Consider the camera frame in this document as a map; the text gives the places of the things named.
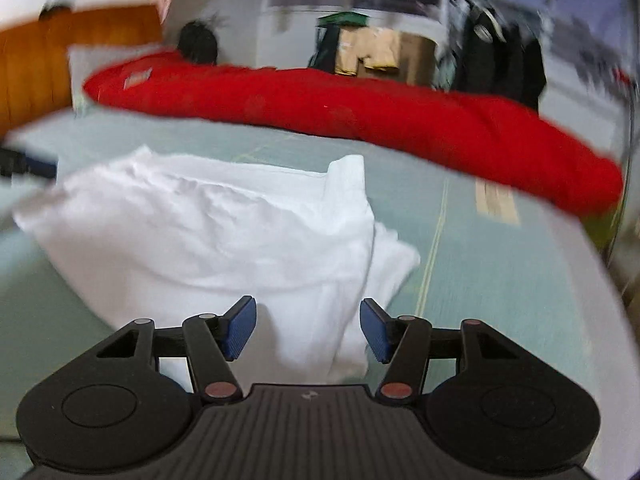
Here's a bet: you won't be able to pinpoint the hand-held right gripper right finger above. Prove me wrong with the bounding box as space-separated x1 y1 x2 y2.
360 298 521 405

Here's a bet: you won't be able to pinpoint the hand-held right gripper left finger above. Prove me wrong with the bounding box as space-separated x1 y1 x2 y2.
95 296 257 405

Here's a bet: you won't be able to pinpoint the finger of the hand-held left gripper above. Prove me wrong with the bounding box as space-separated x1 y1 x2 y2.
0 147 58 179

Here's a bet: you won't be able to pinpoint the white printed long-sleeve shirt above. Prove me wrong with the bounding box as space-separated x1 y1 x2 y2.
12 145 422 391

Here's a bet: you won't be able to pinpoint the cardboard box with beige clothes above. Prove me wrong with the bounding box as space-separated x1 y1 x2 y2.
335 27 401 78

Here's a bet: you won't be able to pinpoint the wooden headboard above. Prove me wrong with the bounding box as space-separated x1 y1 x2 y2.
0 4 163 133

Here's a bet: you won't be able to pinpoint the grey checked pillow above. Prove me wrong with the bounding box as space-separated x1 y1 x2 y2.
67 44 166 111

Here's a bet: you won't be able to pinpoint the bed with green checked sheet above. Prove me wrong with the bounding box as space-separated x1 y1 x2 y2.
0 107 631 480

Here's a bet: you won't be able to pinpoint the small black cloth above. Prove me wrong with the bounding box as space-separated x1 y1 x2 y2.
39 1 76 21

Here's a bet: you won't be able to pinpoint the black backpack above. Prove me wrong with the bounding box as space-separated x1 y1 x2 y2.
177 19 221 66

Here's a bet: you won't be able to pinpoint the red quilt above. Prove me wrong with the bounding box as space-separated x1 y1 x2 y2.
82 47 625 218

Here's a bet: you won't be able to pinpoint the yellow-green cloth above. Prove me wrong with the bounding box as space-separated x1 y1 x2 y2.
582 205 626 256

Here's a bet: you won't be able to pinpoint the teal hanging garment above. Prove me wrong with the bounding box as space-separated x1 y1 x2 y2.
432 50 458 91

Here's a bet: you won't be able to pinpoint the dark green folding rack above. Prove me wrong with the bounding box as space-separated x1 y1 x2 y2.
307 10 368 73

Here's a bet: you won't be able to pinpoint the black jackets on rack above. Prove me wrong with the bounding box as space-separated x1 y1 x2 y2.
450 0 548 111

